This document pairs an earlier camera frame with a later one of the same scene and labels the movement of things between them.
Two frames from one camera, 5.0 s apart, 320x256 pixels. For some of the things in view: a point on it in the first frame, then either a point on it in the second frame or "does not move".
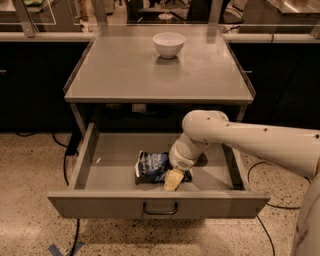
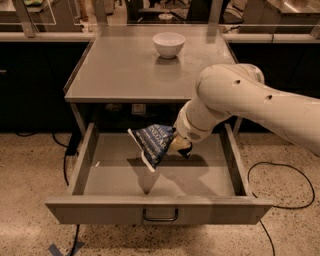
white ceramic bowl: (168, 44) does not move
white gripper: (179, 160) -> (185, 132)
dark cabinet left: (33, 78) does not move
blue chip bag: (150, 168) -> (152, 140)
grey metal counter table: (120, 65) does not move
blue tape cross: (55, 251) does not move
